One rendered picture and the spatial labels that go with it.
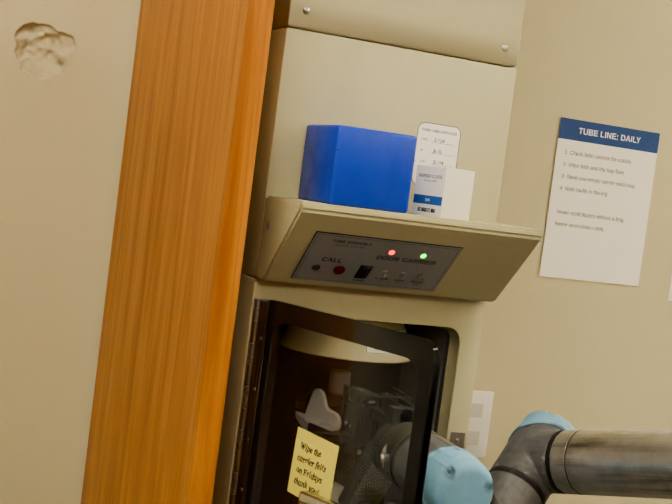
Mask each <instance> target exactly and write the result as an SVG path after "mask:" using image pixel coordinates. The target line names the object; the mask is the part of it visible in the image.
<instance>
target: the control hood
mask: <svg viewBox="0 0 672 504"><path fill-rule="evenodd" d="M316 231H320V232H329V233H338V234H347V235H356V236H365V237H373V238H382V239H391V240H400V241H409V242H418V243H427V244H436V245H444V246H453V247H462V248H463V249H462V251H461V252H460V254H459V255H458V256H457V258H456V259H455V261H454V262H453V264H452V265H451V267H450V268H449V269H448V271H447V272H446V274H445V275H444V277H443V278H442V280H441V281H440V282H439V284H438V285H437V287H436V288H435V290H434V291H433V292H430V291H420V290H409V289H399V288H388V287H378V286H367V285H357V284H346V283H336V282H325V281H315V280H304V279H294V278H291V276H292V274H293V273H294V271H295V269H296V267H297V265H298V264H299V262H300V260H301V258H302V256H303V255H304V253H305V251H306V249H307V248H308V246H309V244H310V242H311V240H312V239H313V237H314V235H315V233H316ZM541 231H542V230H536V229H530V228H523V227H517V226H510V225H504V224H497V223H489V222H481V221H473V220H469V221H466V220H457V219H448V218H440V217H433V216H426V215H419V214H412V213H408V212H406V213H397V212H389V211H381V210H373V209H365V208H356V207H348V206H340V205H332V204H326V203H320V202H314V201H308V200H302V199H295V198H286V197H278V196H270V195H269V197H268V198H266V202H265V210H264V218H263V226H262V234H261V241H260V249H259V257H258V265H257V273H256V276H258V279H261V280H264V281H275V282H285V283H296V284H307V285H317V286H328V287H339V288H349V289H360V290H371V291H381V292H392V293H403V294H413V295H424V296H435V297H445V298H456V299H467V300H477V301H488V302H493V301H495V300H496V299H497V298H498V296H499V295H500V294H501V292H502V291H503V290H504V288H505V287H506V286H507V284H508V283H509V282H510V280H511V279H512V278H513V276H514V275H515V274H516V272H517V271H518V270H519V268H520V267H521V266H522V265H523V263H524V262H525V261H526V259H527V258H528V257H529V255H530V254H531V253H532V251H533V250H534V249H535V247H536V246H537V245H538V243H539V242H540V241H541V239H542V238H543V233H541Z"/></svg>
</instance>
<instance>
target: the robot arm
mask: <svg viewBox="0 0 672 504"><path fill-rule="evenodd" d="M553 493H554V494H576V495H596V496H617V497H637V498H658V499H672V430H575V429H574V427H573V426H572V425H571V424H570V423H569V422H568V421H567V420H566V419H564V418H563V417H561V416H560V415H558V414H556V415H552V414H551V413H550V412H549V411H535V412H532V413H530V414H528V415H527V416H526V417H525V418H524V420H523V421H522V422H521V424H520V425H519V426H518V427H517V428H516V429H515V430H514V431H513V432H512V433H511V435H510V437H509V439H508V443H507V444H506V446H505V447H504V449H503V450H502V452H501V454H500V455H499V457H498V458H497V460H496V461H495V463H494V464H493V466H492V467H491V469H490V470H489V471H488V469H487V468H486V467H485V466H484V465H483V464H482V463H481V462H480V461H479V460H478V459H477V458H476V457H475V456H474V455H473V454H471V453H470V452H468V451H466V450H465V449H462V448H459V447H458V446H456V445H454V444H453V443H451V442H449V441H448V440H446V439H444V438H443V437H441V436H440V435H438V434H437V433H435V432H434V431H431V438H430V446H429V453H428V461H427V468H426V475H425V483H424V490H423V498H422V504H545V503H546V501H547V500H548V498H549V496H550V495H551V494H553Z"/></svg>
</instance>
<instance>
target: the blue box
mask: <svg viewBox="0 0 672 504"><path fill-rule="evenodd" d="M416 143H417V138H416V137H415V136H411V135H405V134H398V133H392V132H385V131H378V130H372V129H365V128H359V127H352V126H345V125H317V124H310V125H308V126H307V131H306V139H305V147H303V148H304V154H303V162H302V170H301V178H300V186H299V194H298V197H299V199H302V200H308V201H314V202H320V203H326V204H332V205H340V206H348V207H356V208H365V209H373V210H381V211H389V212H397V213H406V212H407V210H408V203H409V196H410V188H411V180H412V173H413V165H414V161H415V160H414V158H415V150H416Z"/></svg>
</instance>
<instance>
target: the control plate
mask: <svg viewBox="0 0 672 504"><path fill-rule="evenodd" d="M392 249H394V250H396V253H395V254H394V255H388V251H389V250H392ZM462 249H463V248H462V247H453V246H444V245H436V244H427V243H418V242H409V241H400V240H391V239H382V238H373V237H365V236H356V235H347V234H338V233H329V232H320V231H316V233H315V235H314V237H313V239H312V240H311V242H310V244H309V246H308V248H307V249H306V251H305V253H304V255H303V256H302V258H301V260H300V262H299V264H298V265H297V267H296V269H295V271H294V273H293V274H292V276H291V278H294V279H304V280H315V281H325V282H336V283H346V284H357V285H367V286H378V287H388V288H399V289H409V290H420V291H430V292H433V291H434V290H435V288H436V287H437V285H438V284H439V282H440V281H441V280H442V278H443V277H444V275H445V274H446V272H447V271H448V269H449V268H450V267H451V265H452V264H453V262H454V261H455V259H456V258H457V256H458V255H459V254H460V252H461V251H462ZM422 253H427V255H428V256H427V257H426V258H424V259H420V258H419V255H420V254H422ZM315 264H319V265H320V268H319V269H318V270H312V266H313V265H315ZM361 265H367V266H373V268H372V270H371V271H370V273H369V274H368V276H367V278H366V279H361V278H354V276H355V274H356V273H357V271H358V269H359V268H360V266H361ZM336 266H344V267H345V272H344V273H342V274H339V275H337V274H335V273H334V271H333V269H334V268H335V267H336ZM386 270H387V271H388V272H389V273H388V276H387V277H384V276H383V275H382V274H381V273H382V272H383V271H386ZM403 272H405V273H406V274H407V275H406V276H405V278H404V279H402V278H401V277H400V276H399V275H400V273H403ZM420 274H423V275H424V277H423V280H419V279H418V278H417V276H418V275H420Z"/></svg>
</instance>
